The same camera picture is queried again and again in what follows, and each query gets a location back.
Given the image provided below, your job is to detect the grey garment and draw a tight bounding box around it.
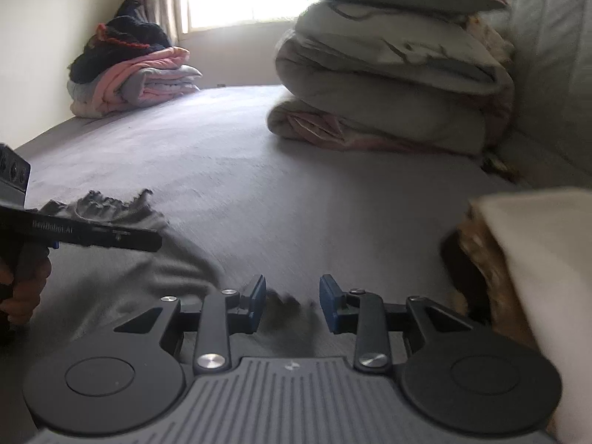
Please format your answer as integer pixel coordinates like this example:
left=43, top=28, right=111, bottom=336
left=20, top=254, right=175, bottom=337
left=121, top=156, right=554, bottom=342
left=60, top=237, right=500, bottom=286
left=17, top=189, right=320, bottom=359

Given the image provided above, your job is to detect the dark knitted clothes pile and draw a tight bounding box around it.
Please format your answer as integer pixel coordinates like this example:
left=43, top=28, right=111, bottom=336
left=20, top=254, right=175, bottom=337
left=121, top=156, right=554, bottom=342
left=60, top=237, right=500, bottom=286
left=69, top=0, right=172, bottom=83

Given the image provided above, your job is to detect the person's left hand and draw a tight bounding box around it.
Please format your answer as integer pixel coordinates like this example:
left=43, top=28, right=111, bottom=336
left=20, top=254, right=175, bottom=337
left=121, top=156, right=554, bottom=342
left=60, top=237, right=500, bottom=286
left=1, top=257, right=51, bottom=326

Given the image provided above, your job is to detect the grey bed sheet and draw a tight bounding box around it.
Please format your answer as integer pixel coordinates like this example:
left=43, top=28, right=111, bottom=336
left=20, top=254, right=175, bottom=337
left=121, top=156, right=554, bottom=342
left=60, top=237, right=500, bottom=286
left=0, top=83, right=529, bottom=444

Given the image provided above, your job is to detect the cream cloth on patterned bag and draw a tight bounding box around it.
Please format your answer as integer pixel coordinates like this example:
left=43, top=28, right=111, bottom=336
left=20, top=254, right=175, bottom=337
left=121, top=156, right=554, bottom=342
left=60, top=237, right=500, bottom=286
left=444, top=188, right=591, bottom=443

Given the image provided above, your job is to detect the pink grey folded blanket pile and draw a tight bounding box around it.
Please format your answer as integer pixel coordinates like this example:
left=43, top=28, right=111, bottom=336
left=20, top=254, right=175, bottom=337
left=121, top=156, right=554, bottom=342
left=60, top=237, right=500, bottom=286
left=67, top=47, right=202, bottom=118

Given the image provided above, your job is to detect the grey folded quilt stack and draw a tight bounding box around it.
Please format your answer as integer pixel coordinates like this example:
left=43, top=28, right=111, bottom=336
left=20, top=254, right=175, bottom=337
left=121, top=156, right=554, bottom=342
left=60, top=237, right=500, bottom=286
left=267, top=0, right=514, bottom=157

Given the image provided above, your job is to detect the grey padded headboard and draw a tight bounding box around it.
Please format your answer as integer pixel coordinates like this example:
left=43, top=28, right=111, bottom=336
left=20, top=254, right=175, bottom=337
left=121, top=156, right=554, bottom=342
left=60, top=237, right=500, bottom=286
left=485, top=0, right=591, bottom=188

